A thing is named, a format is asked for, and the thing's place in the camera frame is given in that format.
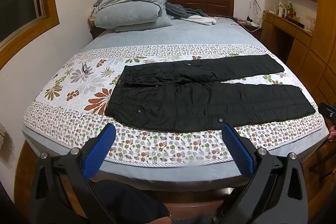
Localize black pants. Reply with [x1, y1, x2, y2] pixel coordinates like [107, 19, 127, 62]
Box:
[105, 55, 315, 133]

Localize dark grey white blanket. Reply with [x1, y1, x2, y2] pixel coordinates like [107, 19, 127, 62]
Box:
[166, 2, 217, 26]

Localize floral quilted bedspread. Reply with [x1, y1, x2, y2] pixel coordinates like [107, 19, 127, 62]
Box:
[24, 44, 324, 168]

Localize grey pillow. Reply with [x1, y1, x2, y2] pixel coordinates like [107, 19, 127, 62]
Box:
[94, 1, 161, 29]

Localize grey folded duvet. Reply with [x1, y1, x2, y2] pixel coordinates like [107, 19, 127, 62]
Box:
[92, 0, 173, 32]

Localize dark wooden nightstand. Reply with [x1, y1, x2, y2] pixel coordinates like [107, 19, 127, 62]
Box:
[232, 18, 263, 40]

